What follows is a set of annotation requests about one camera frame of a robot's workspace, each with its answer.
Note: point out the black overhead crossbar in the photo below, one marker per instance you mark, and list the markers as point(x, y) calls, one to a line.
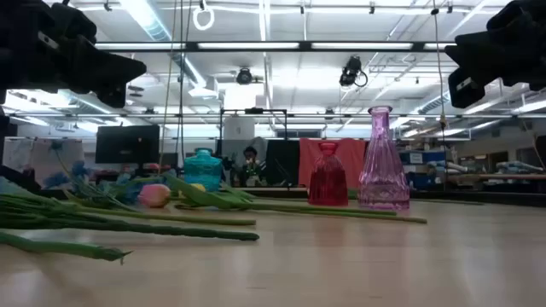
point(305, 46)

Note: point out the orange-red fabric panel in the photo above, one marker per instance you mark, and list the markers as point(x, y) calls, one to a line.
point(354, 162)

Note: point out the red ribbed glass vase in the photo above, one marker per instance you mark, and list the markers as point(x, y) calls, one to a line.
point(327, 183)

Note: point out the black aluminium table frame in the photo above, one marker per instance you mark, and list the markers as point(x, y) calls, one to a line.
point(490, 198)

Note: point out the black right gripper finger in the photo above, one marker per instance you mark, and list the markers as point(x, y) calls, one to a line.
point(478, 53)

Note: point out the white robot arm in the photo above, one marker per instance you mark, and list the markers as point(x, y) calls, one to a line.
point(448, 166)
point(516, 166)

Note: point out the wooden workbench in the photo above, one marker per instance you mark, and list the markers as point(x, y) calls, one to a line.
point(512, 176)

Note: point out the silver ceiling duct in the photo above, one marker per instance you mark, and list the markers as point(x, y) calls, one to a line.
point(149, 25)

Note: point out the pale fabric screen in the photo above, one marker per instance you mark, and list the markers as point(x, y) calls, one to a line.
point(25, 158)

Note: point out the pink ribbed glass vase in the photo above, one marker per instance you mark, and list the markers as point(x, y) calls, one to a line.
point(384, 179)

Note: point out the black computer monitor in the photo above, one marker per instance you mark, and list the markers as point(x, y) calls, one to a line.
point(128, 145)

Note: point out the teal glass vase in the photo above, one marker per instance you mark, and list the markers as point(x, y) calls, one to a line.
point(203, 170)

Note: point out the person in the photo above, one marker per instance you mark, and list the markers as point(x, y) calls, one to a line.
point(251, 170)

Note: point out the black hanging camera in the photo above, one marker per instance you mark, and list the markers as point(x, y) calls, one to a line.
point(350, 70)

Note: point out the blue storage bins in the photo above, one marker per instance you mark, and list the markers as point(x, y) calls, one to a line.
point(431, 157)

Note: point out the black dome ceiling camera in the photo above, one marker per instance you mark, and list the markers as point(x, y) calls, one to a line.
point(244, 77)

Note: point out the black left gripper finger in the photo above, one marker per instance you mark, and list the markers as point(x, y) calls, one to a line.
point(111, 68)

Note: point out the yellow artificial tulip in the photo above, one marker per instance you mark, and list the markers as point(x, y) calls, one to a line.
point(198, 187)

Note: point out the black partition panel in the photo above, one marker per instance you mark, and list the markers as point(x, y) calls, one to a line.
point(281, 162)

